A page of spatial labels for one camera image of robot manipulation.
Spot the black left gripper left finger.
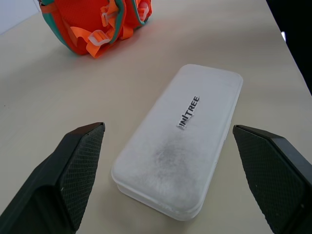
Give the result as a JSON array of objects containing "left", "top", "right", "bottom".
[{"left": 0, "top": 122, "right": 106, "bottom": 234}]

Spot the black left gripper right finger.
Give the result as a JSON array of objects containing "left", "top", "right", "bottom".
[{"left": 233, "top": 124, "right": 312, "bottom": 234}]

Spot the white frosted plastic case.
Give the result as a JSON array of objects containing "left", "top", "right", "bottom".
[{"left": 111, "top": 63, "right": 244, "bottom": 222}]

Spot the orange and teal backpack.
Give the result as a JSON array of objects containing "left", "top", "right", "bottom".
[{"left": 39, "top": 0, "right": 154, "bottom": 59}]

